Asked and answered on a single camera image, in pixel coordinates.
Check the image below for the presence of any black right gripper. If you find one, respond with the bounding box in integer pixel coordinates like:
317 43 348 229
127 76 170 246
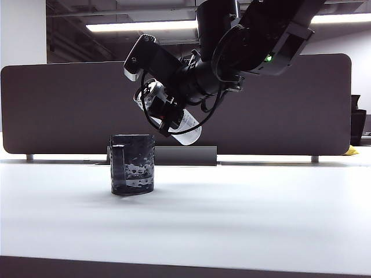
150 61 211 137

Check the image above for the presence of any silver metal drink can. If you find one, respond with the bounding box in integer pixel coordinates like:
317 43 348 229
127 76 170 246
133 78 202 146

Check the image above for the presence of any dark dimpled glass mug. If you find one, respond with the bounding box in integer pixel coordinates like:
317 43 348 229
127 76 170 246
109 134 155 197

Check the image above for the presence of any long ceiling light strip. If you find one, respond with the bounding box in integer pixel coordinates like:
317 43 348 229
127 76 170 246
85 13 371 33

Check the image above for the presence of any dark fabric desk divider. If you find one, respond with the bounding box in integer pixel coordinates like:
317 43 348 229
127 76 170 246
0 53 352 156

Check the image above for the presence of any black office chair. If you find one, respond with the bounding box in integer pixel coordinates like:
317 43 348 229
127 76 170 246
350 94 368 147

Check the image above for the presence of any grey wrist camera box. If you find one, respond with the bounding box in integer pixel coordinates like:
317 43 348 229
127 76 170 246
123 34 181 82

